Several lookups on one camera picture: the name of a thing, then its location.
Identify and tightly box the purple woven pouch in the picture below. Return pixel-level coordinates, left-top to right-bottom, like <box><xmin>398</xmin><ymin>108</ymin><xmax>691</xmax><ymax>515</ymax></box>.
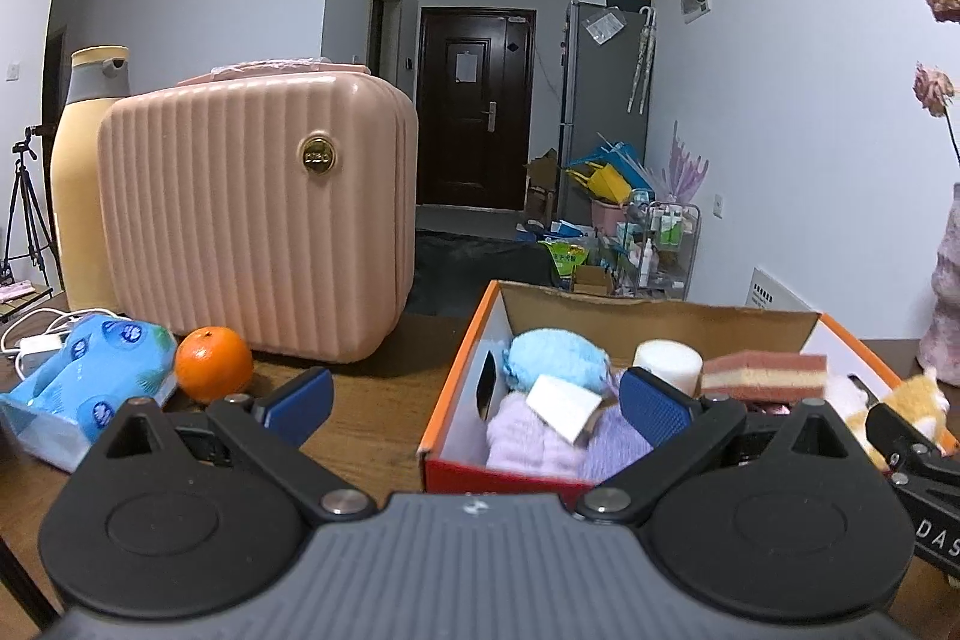
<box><xmin>579</xmin><ymin>404</ymin><xmax>652</xmax><ymax>484</ymax></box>

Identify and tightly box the orange tangerine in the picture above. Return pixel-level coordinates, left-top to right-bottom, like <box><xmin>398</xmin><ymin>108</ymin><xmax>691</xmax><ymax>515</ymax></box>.
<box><xmin>174</xmin><ymin>326</ymin><xmax>254</xmax><ymax>404</ymax></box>

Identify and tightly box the light blue plush toy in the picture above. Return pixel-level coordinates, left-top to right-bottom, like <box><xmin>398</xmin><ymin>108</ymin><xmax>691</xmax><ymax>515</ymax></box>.
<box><xmin>505</xmin><ymin>328</ymin><xmax>610</xmax><ymax>396</ymax></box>

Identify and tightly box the white foam cylinder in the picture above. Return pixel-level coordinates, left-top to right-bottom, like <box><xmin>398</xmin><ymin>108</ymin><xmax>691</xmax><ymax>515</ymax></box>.
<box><xmin>633</xmin><ymin>339</ymin><xmax>703</xmax><ymax>396</ymax></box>

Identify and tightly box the yellow white plush toy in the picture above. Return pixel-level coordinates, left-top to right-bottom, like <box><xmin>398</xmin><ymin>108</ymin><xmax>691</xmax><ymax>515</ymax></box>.
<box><xmin>823</xmin><ymin>374</ymin><xmax>950</xmax><ymax>471</ymax></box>

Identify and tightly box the white charger with cable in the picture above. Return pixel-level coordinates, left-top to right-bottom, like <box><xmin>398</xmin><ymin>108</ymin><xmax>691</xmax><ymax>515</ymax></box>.
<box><xmin>2</xmin><ymin>307</ymin><xmax>116</xmax><ymax>380</ymax></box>

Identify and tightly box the black bag on floor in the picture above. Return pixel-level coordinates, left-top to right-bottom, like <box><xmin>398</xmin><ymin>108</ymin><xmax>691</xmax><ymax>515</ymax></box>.
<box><xmin>405</xmin><ymin>229</ymin><xmax>562</xmax><ymax>319</ymax></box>

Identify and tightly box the blue tissue pack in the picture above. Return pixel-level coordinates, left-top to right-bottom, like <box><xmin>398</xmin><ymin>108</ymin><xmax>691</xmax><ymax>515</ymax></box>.
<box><xmin>2</xmin><ymin>314</ymin><xmax>178</xmax><ymax>473</ymax></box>

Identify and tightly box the purple textured vase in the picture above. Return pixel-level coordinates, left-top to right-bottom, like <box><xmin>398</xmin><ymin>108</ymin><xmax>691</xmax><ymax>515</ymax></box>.
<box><xmin>918</xmin><ymin>184</ymin><xmax>960</xmax><ymax>386</ymax></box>

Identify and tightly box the dark entrance door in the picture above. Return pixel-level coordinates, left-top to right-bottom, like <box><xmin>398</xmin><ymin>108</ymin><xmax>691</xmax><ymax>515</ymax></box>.
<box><xmin>416</xmin><ymin>7</ymin><xmax>535</xmax><ymax>211</ymax></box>

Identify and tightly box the storage cart with bottles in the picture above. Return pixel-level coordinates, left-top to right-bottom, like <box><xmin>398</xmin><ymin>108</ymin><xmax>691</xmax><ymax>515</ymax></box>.
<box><xmin>613</xmin><ymin>202</ymin><xmax>701</xmax><ymax>301</ymax></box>

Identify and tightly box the red cardboard box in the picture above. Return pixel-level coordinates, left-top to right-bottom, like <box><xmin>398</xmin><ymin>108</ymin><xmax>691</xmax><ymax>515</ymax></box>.
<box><xmin>418</xmin><ymin>281</ymin><xmax>908</xmax><ymax>505</ymax></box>

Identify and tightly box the white tag card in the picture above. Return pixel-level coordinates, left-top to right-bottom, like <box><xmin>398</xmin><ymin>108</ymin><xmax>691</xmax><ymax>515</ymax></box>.
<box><xmin>526</xmin><ymin>374</ymin><xmax>604</xmax><ymax>443</ymax></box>

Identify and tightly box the dried pink roses bouquet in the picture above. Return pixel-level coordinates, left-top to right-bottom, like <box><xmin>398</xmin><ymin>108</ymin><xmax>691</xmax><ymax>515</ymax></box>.
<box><xmin>911</xmin><ymin>0</ymin><xmax>960</xmax><ymax>169</ymax></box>

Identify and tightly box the white board against wall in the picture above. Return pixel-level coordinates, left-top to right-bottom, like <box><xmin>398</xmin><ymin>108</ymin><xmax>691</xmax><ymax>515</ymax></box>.
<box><xmin>745</xmin><ymin>266</ymin><xmax>814</xmax><ymax>312</ymax></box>

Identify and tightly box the pink ribbed small suitcase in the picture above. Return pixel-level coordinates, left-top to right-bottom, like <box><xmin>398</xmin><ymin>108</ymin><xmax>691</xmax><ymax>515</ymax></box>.
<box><xmin>98</xmin><ymin>64</ymin><xmax>418</xmax><ymax>364</ymax></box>

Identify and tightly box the yellow thermos jug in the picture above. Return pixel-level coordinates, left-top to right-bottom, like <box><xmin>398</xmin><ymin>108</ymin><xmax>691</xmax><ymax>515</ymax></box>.
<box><xmin>50</xmin><ymin>46</ymin><xmax>130</xmax><ymax>310</ymax></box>

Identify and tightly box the pink layered sponge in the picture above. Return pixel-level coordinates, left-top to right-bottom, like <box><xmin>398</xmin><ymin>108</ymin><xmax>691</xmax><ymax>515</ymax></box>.
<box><xmin>700</xmin><ymin>351</ymin><xmax>828</xmax><ymax>404</ymax></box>

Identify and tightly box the grey refrigerator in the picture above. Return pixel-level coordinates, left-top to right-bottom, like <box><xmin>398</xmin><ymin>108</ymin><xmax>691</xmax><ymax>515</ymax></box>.
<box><xmin>556</xmin><ymin>0</ymin><xmax>651</xmax><ymax>224</ymax></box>

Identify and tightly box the black camera tripod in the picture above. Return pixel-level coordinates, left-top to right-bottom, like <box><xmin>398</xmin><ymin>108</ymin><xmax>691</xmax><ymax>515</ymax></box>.
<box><xmin>2</xmin><ymin>125</ymin><xmax>62</xmax><ymax>286</ymax></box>

